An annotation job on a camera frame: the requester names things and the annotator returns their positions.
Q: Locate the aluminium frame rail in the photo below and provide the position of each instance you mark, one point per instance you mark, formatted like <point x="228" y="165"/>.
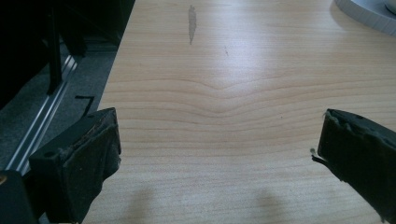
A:
<point x="43" y="115"/>

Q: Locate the white round tray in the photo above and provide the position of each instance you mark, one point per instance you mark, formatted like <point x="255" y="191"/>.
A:
<point x="367" y="12"/>

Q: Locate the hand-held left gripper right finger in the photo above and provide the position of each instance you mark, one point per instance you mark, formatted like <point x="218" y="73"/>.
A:
<point x="361" y="152"/>

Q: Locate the black metal stand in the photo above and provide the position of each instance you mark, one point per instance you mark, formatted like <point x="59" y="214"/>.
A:
<point x="54" y="49"/>

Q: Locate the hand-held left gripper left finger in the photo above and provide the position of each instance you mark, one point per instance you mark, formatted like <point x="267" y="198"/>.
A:
<point x="74" y="161"/>

